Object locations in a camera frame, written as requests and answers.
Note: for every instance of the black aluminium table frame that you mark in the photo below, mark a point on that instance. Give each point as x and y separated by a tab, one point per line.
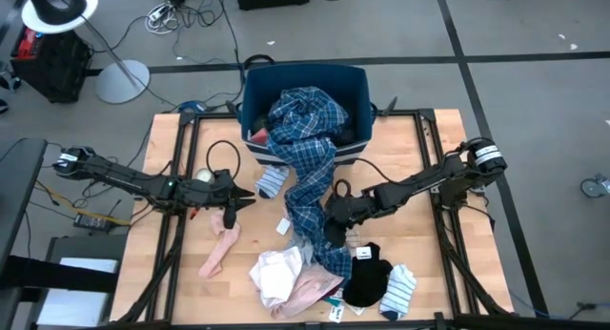
405	113

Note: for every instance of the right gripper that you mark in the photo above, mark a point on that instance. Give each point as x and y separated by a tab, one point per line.
352	207

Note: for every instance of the black crate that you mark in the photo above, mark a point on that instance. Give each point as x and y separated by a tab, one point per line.
57	72

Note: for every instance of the dark green garment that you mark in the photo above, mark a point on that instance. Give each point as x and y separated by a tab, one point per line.
345	135

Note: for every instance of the grey cabinet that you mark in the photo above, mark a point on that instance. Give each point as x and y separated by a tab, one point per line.
81	273

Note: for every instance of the white paper tag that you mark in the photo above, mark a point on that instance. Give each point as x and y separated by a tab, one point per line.
363	253
283	226
336	314

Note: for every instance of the red garment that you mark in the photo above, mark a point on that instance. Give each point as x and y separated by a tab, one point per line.
260	137

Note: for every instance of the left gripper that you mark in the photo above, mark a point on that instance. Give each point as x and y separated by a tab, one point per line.
225	189

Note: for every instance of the grey caster wheel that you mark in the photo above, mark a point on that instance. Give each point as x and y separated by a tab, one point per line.
593	186

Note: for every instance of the black power adapter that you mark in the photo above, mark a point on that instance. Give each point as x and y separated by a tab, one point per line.
93	221

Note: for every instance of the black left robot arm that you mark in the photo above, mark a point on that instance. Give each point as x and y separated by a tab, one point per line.
133	179

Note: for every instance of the white blue striped sock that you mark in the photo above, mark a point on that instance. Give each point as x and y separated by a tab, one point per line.
398	292
271	181

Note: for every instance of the red tool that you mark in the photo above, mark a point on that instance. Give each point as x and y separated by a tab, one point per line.
26	44

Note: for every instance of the white garment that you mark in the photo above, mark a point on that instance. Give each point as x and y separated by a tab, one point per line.
276	275

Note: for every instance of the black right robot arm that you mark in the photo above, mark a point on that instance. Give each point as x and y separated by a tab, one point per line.
429	179

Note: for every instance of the navy fabric basket white band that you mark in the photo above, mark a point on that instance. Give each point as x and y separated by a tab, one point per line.
305	77

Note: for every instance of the black curved headset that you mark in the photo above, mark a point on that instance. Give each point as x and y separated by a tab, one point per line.
54	8

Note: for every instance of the small black knit garment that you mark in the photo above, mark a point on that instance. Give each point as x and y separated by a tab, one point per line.
367	282

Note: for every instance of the light pink garment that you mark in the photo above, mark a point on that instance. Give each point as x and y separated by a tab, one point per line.
307	289

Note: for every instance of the black desk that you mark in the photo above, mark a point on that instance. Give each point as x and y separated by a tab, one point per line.
19	201

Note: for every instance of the white round floor stand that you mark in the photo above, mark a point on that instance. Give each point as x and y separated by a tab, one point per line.
121	82

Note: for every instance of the pink sock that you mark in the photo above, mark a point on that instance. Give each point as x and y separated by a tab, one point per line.
219	253

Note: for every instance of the blue plaid shirt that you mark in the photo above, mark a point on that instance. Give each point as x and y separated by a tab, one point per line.
305	149

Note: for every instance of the white power strip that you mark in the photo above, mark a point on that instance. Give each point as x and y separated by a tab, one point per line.
159	13

